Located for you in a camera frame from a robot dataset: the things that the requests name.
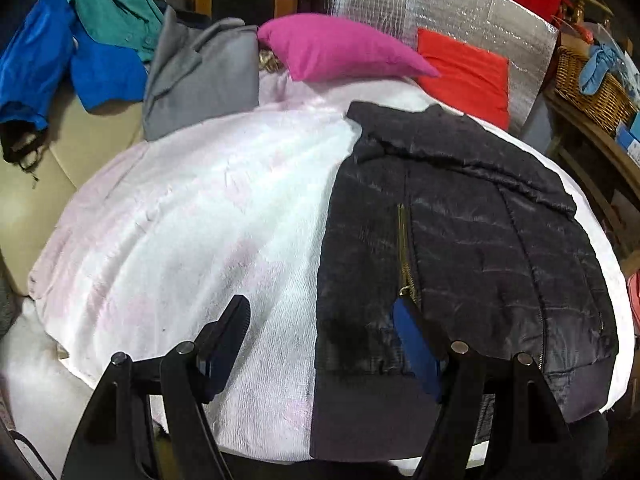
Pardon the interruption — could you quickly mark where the white bed blanket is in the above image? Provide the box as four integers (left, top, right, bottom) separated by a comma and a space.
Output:
27, 72, 631, 466

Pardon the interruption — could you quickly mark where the blue cardboard box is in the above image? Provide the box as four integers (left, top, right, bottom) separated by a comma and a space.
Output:
617, 110, 640, 166

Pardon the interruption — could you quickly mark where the pink cloth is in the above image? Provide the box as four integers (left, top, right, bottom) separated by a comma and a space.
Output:
625, 270, 640, 322

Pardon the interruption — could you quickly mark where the wooden side table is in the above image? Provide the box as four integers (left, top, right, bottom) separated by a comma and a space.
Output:
542, 87, 640, 261

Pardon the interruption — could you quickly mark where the teal shirt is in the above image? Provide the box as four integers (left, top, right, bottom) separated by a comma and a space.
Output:
62, 0, 168, 63

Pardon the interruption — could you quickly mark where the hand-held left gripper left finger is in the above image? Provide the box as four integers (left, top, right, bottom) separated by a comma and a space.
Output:
60, 295, 252, 480

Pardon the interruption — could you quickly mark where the beige sofa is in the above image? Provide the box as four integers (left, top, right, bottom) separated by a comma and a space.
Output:
0, 90, 148, 296

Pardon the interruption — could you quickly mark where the silver foil insulation mat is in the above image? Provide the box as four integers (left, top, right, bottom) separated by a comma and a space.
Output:
327, 0, 561, 133

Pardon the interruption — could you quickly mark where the black cable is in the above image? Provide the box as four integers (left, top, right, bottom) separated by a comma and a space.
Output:
7, 430, 56, 480

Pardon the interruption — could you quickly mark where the blue jacket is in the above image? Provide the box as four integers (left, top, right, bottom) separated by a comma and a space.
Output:
0, 0, 151, 133

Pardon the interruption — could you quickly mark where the red pillow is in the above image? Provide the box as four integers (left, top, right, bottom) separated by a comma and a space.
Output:
416, 27, 511, 131

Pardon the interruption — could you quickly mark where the pink pillow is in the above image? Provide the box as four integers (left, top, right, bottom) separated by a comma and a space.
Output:
257, 13, 441, 82

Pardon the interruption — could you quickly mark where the light blue cloth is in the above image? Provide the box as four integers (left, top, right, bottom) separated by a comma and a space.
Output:
579, 42, 626, 96

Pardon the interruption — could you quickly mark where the grey coat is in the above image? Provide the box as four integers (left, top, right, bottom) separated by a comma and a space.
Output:
142, 5, 261, 142

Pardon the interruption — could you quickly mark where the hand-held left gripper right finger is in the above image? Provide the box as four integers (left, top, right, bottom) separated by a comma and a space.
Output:
391, 296, 583, 480

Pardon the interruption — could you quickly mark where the black quilted jacket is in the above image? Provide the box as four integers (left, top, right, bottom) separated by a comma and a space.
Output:
309, 101, 621, 463

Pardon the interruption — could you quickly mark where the wicker basket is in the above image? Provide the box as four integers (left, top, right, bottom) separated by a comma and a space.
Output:
555, 45, 636, 133

